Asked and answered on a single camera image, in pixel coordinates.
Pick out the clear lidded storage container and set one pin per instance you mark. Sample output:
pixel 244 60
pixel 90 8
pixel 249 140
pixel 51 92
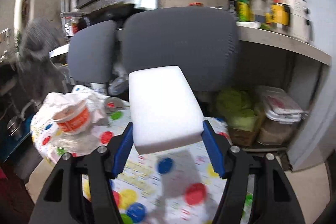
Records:
pixel 282 115

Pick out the large dark grey chair back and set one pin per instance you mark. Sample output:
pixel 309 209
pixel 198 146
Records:
pixel 202 41

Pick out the balloon print birthday tablecloth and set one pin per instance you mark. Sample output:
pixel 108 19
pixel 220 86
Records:
pixel 174 186

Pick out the red white noodle cup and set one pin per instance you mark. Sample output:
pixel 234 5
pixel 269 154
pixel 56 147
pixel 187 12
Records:
pixel 73 119

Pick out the clear oil bottle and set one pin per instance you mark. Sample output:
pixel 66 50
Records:
pixel 257 8

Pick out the cardboard box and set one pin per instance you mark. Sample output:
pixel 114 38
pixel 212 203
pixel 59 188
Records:
pixel 246 135

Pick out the white plastic bag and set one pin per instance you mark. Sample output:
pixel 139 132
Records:
pixel 55 102

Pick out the yellow oil bottle with handle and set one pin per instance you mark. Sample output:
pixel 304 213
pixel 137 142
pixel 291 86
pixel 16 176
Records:
pixel 280 17

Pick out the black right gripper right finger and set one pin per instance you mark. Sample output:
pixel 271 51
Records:
pixel 273 198

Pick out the dark soy sauce bottle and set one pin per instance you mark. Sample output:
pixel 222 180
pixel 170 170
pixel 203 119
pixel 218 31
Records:
pixel 232 8

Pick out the white air fryer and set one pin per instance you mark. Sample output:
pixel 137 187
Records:
pixel 300 25

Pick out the green label sauce bottle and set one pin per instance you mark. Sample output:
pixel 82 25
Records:
pixel 243 8

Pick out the small dark grey chair back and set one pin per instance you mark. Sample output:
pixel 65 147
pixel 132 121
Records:
pixel 90 54

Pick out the green cabbage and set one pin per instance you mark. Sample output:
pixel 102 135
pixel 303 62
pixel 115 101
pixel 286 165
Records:
pixel 236 107

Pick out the grey cloth rag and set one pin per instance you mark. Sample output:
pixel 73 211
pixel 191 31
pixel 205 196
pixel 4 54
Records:
pixel 36 72

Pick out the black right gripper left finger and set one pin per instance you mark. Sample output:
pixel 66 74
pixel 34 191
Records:
pixel 79 189

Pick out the white sponge block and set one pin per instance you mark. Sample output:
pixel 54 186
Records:
pixel 163 109

